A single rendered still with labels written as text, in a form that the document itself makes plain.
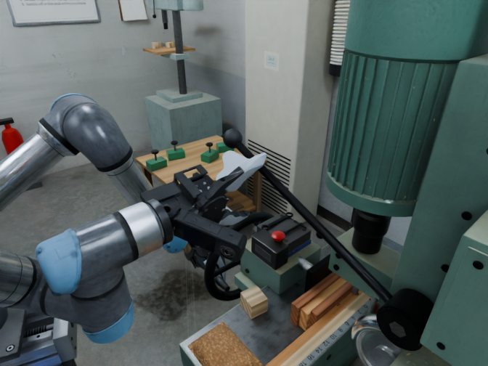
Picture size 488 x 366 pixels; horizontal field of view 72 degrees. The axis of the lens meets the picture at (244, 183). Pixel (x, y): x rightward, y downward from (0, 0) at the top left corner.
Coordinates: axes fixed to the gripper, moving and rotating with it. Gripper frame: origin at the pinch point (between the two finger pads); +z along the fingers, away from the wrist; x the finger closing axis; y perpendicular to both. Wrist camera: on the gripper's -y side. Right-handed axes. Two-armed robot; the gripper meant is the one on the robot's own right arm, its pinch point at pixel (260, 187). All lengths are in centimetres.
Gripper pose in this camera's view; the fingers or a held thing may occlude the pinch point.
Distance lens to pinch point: 61.2
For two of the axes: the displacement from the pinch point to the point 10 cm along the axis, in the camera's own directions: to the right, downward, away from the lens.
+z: 7.7, -3.3, 5.5
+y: -6.1, -6.3, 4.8
